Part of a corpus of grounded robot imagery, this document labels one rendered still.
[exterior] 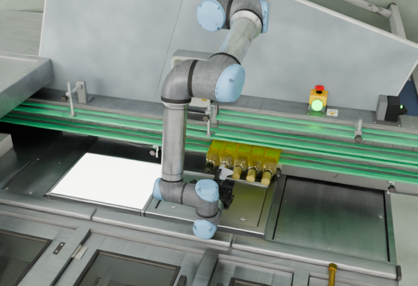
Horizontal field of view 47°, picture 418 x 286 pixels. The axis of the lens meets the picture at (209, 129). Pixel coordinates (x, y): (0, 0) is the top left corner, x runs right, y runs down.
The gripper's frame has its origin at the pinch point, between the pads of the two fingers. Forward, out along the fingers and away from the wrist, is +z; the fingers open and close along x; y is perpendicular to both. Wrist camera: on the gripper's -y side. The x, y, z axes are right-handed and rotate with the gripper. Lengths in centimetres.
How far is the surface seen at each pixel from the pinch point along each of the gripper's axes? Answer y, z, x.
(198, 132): -15.7, 21.4, 4.0
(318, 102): 32.8, 30.2, 20.5
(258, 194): 14.2, 6.8, -12.9
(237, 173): 6.6, -0.4, 1.3
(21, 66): -104, 29, 21
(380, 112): 57, 32, 19
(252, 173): 12.1, 1.1, 1.3
